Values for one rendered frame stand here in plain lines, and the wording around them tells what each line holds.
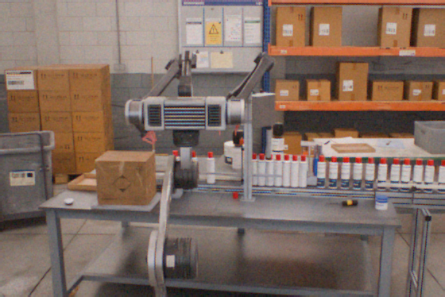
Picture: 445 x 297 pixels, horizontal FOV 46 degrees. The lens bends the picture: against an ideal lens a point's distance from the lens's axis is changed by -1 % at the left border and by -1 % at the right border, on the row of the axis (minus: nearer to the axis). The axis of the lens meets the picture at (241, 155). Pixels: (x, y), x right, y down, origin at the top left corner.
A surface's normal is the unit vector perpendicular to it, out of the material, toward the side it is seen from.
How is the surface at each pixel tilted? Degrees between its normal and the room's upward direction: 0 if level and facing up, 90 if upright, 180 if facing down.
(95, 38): 90
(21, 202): 94
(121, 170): 90
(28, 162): 94
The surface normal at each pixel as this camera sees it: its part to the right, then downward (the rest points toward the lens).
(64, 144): 0.11, 0.24
